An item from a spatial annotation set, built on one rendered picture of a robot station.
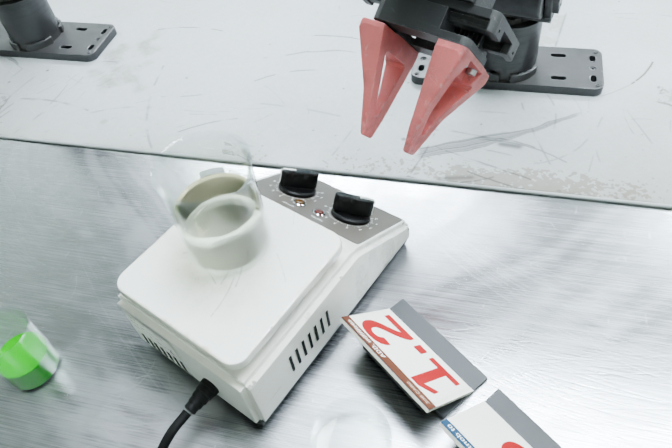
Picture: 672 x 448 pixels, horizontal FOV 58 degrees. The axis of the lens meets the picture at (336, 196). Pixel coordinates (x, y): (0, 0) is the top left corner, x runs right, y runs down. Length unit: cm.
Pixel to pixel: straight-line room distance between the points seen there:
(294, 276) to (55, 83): 50
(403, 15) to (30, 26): 57
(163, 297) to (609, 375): 32
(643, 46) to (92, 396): 65
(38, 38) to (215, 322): 56
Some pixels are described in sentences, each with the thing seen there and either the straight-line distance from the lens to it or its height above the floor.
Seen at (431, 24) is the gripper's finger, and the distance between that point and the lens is 40.
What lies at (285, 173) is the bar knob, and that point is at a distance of 50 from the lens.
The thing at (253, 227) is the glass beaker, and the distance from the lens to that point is 40.
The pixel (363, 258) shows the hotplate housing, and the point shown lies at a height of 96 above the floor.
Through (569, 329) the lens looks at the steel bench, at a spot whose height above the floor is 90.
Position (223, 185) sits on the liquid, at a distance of 42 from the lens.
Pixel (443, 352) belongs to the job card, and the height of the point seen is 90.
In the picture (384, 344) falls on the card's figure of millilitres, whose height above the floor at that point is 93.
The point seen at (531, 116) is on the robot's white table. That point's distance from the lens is 65.
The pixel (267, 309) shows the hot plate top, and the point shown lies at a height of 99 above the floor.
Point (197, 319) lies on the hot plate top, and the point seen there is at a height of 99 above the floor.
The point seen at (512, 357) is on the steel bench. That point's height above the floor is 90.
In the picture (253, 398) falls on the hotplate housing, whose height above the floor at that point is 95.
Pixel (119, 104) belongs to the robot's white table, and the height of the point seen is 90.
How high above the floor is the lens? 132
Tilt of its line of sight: 48 degrees down
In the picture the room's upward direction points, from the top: 9 degrees counter-clockwise
